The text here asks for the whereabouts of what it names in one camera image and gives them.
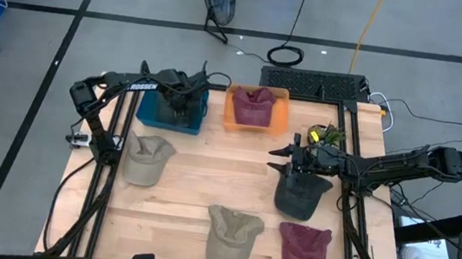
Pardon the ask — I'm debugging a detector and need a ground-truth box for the yellow hanging cable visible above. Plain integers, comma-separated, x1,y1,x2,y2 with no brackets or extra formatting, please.
348,0,389,77

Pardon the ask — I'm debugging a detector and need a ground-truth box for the white paper sheet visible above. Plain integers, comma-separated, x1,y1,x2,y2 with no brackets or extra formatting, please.
394,216,459,259

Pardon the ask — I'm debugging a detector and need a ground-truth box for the coiled black cable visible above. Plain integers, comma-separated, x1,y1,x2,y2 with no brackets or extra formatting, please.
264,0,312,70

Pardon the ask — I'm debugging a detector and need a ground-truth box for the potted succulent plant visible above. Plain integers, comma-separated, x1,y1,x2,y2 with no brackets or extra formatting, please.
305,121,348,150

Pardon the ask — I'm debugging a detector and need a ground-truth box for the blue plastic bin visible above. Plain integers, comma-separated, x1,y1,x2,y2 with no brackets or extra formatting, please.
133,81,211,138

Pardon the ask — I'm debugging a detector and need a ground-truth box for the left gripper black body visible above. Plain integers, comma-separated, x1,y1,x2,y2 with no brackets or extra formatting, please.
153,67,211,110

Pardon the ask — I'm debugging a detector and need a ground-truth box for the dark grey baseball cap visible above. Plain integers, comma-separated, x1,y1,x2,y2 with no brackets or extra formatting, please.
153,89,202,130
271,169,335,224

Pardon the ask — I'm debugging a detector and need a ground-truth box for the orange plastic bin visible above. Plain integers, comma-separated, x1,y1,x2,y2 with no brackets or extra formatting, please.
220,81,293,138

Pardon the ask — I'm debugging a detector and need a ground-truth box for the maroon baseball cap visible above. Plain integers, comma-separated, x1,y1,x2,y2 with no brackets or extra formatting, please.
229,84,279,130
276,221,334,259

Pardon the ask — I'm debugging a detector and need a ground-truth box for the beige baseball cap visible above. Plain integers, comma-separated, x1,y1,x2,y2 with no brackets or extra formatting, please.
120,130,179,191
201,203,267,259

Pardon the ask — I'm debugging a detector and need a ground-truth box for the white cable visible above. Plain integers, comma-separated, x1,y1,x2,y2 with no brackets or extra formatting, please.
364,90,398,135

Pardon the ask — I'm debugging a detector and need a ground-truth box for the black perforated panel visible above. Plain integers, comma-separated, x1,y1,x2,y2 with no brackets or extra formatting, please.
258,63,372,105

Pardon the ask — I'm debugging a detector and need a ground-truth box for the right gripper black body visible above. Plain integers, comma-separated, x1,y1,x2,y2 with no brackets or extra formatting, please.
289,132,348,185

